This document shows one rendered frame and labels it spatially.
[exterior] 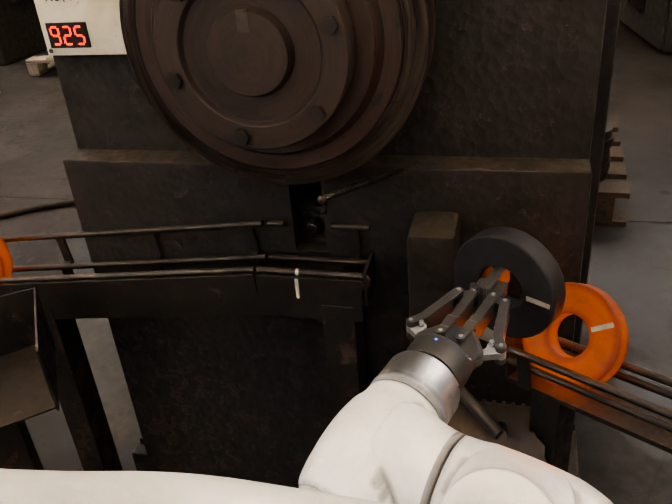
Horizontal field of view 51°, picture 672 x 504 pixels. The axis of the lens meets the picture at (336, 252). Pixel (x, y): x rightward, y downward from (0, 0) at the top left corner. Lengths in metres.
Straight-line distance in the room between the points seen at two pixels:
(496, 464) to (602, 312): 0.47
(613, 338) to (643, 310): 1.40
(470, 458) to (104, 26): 0.98
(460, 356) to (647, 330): 1.61
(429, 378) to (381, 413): 0.08
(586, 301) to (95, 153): 0.93
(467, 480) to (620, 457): 1.33
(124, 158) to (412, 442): 0.90
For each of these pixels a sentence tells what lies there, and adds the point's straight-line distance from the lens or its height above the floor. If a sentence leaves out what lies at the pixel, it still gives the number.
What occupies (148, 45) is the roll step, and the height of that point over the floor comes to 1.11.
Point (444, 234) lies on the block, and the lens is 1.15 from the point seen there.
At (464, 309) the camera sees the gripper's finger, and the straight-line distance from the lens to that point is 0.88.
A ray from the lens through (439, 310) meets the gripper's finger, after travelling 0.89.
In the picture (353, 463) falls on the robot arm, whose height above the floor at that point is 0.87.
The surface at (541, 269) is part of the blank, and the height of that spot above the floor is 0.88.
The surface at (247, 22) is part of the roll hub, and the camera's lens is 0.99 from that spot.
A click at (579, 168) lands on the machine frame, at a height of 0.87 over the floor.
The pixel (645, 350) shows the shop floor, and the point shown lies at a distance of 2.29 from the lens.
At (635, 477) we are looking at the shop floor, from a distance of 1.90.
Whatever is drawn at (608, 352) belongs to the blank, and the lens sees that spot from 1.06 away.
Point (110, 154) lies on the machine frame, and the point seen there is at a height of 0.87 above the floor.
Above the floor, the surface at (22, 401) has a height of 0.60.
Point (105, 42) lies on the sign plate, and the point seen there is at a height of 1.08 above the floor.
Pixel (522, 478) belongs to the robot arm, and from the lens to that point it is 0.62.
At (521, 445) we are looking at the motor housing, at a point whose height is 0.51.
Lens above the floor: 1.35
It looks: 30 degrees down
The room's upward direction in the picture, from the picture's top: 5 degrees counter-clockwise
